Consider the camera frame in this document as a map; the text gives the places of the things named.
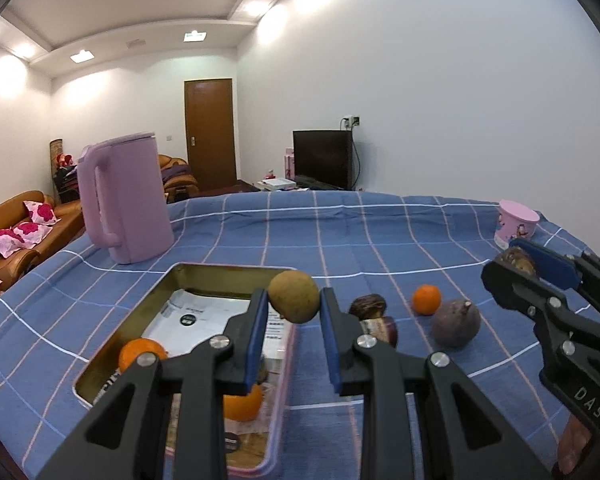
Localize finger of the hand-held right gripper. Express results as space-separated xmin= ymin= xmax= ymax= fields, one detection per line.
xmin=481 ymin=258 xmax=593 ymax=361
xmin=509 ymin=238 xmax=600 ymax=331

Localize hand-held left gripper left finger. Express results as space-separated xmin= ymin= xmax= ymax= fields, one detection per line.
xmin=35 ymin=287 xmax=271 ymax=480

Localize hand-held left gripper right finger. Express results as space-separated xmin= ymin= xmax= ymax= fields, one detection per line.
xmin=319 ymin=287 xmax=553 ymax=480

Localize dark brown round fruit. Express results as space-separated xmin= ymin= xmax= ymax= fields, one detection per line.
xmin=497 ymin=247 xmax=538 ymax=277

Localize dark brown chestnut-like fruit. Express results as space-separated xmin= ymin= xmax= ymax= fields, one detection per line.
xmin=349 ymin=294 xmax=387 ymax=320

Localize small brown dessert jar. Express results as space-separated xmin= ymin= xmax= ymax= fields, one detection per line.
xmin=360 ymin=316 xmax=399 ymax=351

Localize purple passion fruit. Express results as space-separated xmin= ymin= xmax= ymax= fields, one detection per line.
xmin=432 ymin=299 xmax=482 ymax=349

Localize orange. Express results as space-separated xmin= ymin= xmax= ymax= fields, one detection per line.
xmin=223 ymin=382 xmax=264 ymax=422
xmin=412 ymin=284 xmax=442 ymax=316
xmin=118 ymin=338 xmax=168 ymax=373

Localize pink metal tin box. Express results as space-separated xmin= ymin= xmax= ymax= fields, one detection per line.
xmin=73 ymin=261 xmax=306 ymax=478

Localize person's right hand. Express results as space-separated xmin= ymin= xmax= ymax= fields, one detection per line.
xmin=556 ymin=412 xmax=595 ymax=477

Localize pink cartoon cup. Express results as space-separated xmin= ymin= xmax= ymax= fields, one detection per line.
xmin=494 ymin=199 xmax=541 ymax=250

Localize printed paper leaflet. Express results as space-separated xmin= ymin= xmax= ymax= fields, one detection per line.
xmin=92 ymin=287 xmax=291 ymax=466

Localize blue checked tablecloth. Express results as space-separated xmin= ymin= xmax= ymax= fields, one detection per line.
xmin=0 ymin=191 xmax=600 ymax=480

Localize black television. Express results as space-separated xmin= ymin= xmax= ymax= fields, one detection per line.
xmin=293 ymin=130 xmax=355 ymax=191

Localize pink electric kettle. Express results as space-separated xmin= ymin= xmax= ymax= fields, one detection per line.
xmin=76 ymin=131 xmax=175 ymax=265

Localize brown wooden door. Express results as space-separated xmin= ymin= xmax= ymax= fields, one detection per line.
xmin=184 ymin=78 xmax=238 ymax=192

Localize brown leather sofa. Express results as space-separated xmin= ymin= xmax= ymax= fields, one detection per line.
xmin=0 ymin=190 xmax=86 ymax=281

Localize stacked chairs with clothes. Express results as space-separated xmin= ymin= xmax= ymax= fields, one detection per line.
xmin=52 ymin=152 xmax=83 ymax=203

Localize rolled brown mat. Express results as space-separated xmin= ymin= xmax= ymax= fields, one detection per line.
xmin=49 ymin=138 xmax=64 ymax=181

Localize black power cable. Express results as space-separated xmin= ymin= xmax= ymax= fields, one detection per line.
xmin=351 ymin=127 xmax=363 ymax=191

